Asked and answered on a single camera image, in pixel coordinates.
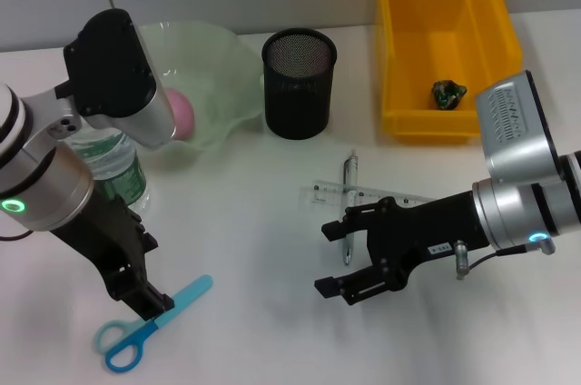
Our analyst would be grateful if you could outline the green plastic wrapper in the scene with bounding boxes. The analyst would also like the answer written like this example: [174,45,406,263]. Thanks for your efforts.
[429,79,468,110]

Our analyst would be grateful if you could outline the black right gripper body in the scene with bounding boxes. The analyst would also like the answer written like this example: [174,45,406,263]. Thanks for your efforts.
[365,188,491,291]

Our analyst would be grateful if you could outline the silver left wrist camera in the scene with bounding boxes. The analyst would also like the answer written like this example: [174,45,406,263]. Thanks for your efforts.
[62,7,178,150]

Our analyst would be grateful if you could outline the blue scissors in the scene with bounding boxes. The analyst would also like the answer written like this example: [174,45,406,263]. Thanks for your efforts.
[93,273,214,373]

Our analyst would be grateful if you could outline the transparent plastic ruler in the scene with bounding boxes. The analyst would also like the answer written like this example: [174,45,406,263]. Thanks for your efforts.
[311,179,439,212]

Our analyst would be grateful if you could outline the green label water bottle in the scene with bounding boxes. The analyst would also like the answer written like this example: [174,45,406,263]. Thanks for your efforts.
[67,123,151,213]

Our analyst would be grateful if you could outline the black mesh pen holder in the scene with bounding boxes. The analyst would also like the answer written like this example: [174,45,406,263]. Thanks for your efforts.
[261,28,340,141]

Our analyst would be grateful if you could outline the grey right gripper cable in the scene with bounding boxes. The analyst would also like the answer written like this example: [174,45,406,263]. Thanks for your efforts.
[453,234,557,281]

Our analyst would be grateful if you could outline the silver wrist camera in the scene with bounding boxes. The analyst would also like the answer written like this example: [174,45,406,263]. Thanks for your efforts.
[475,69,564,186]
[62,7,178,150]

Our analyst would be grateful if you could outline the dark left gripper cable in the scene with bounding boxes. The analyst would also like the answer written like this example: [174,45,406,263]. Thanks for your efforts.
[0,226,34,242]

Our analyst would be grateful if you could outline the yellow plastic storage bin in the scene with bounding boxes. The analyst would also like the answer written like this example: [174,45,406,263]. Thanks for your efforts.
[374,0,523,145]

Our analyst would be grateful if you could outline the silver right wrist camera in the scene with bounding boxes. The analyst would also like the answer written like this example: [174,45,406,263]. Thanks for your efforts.
[475,69,564,186]

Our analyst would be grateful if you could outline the silver ballpoint pen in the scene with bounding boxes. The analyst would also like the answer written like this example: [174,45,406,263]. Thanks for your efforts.
[340,150,360,267]

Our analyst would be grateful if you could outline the pink peach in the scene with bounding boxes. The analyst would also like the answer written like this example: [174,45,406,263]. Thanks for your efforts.
[163,88,196,141]

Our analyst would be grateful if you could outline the pale green glass fruit plate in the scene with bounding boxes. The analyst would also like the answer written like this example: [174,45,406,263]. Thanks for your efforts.
[135,20,265,150]

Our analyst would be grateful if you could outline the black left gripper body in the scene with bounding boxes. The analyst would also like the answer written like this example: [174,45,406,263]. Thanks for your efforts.
[49,191,148,276]

